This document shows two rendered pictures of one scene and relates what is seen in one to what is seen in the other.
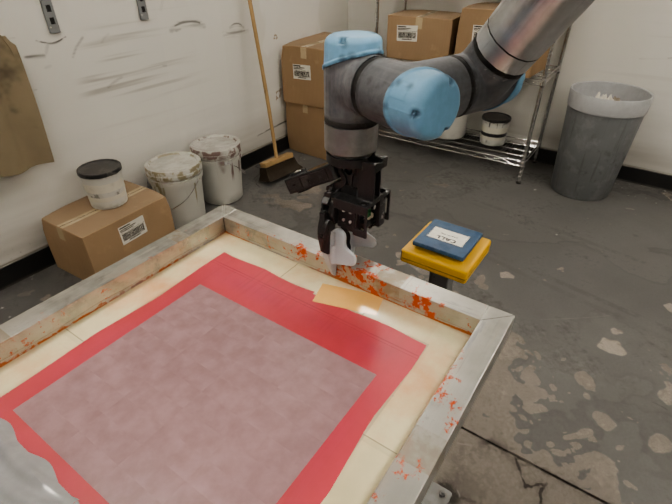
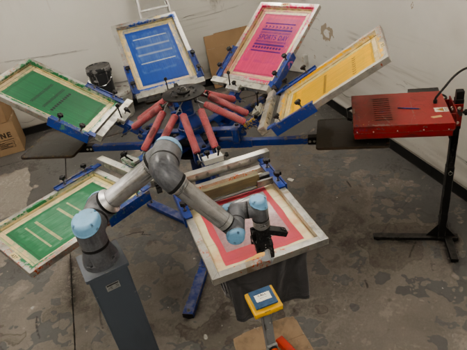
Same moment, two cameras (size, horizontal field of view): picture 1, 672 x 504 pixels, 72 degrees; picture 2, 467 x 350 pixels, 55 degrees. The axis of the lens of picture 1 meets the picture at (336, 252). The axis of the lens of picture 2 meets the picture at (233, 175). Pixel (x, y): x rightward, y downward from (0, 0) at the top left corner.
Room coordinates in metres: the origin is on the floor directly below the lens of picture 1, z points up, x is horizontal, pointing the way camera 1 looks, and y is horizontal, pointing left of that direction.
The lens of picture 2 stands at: (1.59, -1.22, 2.46)
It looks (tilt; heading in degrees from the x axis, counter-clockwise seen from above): 33 degrees down; 132
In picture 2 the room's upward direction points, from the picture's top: 10 degrees counter-clockwise
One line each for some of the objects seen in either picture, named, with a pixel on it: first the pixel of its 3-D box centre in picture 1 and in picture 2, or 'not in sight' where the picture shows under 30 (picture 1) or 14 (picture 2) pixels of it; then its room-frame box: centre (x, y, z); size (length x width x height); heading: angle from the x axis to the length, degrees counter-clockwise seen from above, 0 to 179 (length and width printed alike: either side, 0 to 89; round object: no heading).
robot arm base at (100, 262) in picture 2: not in sight; (97, 251); (0.14, -0.53, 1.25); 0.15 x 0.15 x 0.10
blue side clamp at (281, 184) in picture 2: not in sight; (272, 177); (0.29, 0.57, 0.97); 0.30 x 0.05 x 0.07; 146
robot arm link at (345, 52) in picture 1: (353, 79); (258, 208); (0.62, -0.02, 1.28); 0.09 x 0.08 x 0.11; 36
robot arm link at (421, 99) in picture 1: (415, 96); (235, 213); (0.55, -0.09, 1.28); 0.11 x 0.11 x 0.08; 36
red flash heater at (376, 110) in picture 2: not in sight; (401, 114); (0.74, 1.42, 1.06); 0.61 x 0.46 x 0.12; 26
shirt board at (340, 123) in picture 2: not in sight; (285, 139); (0.06, 1.09, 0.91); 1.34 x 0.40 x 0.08; 26
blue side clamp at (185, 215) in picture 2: not in sight; (182, 206); (-0.03, 0.11, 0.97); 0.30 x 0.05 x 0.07; 146
